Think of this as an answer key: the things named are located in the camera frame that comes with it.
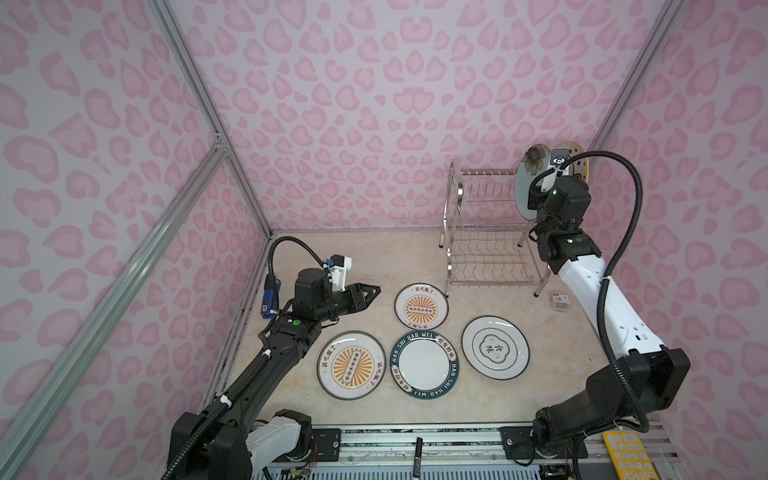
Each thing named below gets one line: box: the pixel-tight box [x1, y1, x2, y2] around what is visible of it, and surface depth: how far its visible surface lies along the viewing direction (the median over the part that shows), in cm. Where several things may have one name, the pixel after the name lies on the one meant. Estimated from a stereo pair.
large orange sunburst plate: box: [317, 330, 387, 401], surface depth 88 cm
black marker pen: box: [413, 437, 423, 478], surface depth 73 cm
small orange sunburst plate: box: [394, 282, 450, 331], surface depth 100 cm
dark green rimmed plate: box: [390, 330, 460, 400], surface depth 87 cm
